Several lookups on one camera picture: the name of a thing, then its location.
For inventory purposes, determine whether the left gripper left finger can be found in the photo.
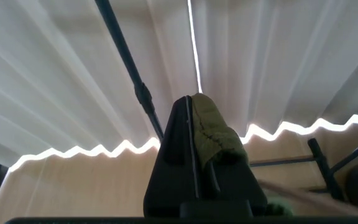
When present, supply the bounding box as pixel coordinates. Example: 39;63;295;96
143;95;201;218

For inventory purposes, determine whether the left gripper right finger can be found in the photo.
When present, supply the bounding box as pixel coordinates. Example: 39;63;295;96
198;154;269;218

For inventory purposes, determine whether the green printed t-shirt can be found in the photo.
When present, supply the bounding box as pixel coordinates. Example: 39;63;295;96
190;92;293;218

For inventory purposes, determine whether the black clothes rack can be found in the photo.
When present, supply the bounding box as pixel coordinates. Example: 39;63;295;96
94;0;358;202

